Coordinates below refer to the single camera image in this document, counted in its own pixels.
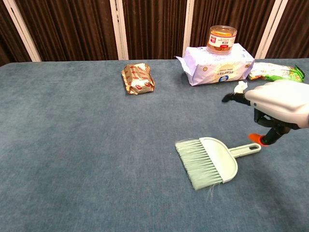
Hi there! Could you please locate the green white snack bag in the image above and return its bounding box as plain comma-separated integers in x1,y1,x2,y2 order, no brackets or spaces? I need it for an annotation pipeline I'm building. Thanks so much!
248,62,306,83

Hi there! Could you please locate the clear jar with red label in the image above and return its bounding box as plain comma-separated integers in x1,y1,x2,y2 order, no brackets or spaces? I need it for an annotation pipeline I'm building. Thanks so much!
206,25,238,55

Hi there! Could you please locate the lavender white tissue pack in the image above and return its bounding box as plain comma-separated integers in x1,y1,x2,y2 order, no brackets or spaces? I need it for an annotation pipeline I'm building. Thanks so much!
175,43,255,87

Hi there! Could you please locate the white tissue pile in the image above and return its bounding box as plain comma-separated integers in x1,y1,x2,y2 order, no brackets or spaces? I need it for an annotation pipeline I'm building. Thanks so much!
233,81,249,94

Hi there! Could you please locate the white divider frame post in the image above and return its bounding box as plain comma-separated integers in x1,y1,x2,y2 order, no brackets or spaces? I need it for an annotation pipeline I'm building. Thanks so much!
1,0,42,62
182,0,195,60
255,0,289,59
109,0,129,60

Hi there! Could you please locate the gold foil snack package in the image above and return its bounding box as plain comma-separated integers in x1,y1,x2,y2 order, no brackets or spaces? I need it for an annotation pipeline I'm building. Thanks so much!
121,62,155,95

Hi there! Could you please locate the mint green hand brush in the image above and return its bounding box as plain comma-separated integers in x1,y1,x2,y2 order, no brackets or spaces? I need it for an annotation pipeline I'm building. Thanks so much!
175,137,262,200

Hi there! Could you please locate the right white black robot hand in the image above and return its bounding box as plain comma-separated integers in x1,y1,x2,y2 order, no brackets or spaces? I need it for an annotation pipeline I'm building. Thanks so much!
221,79,309,147

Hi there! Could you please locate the blue fabric table cover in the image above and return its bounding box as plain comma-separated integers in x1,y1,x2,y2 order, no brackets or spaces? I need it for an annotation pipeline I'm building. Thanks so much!
0,58,309,232

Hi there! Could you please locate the brown pleated curtain panel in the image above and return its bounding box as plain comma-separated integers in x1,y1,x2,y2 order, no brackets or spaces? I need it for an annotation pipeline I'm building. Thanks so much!
265,0,309,59
190,0,276,59
0,0,32,67
121,0,188,60
14,0,119,62

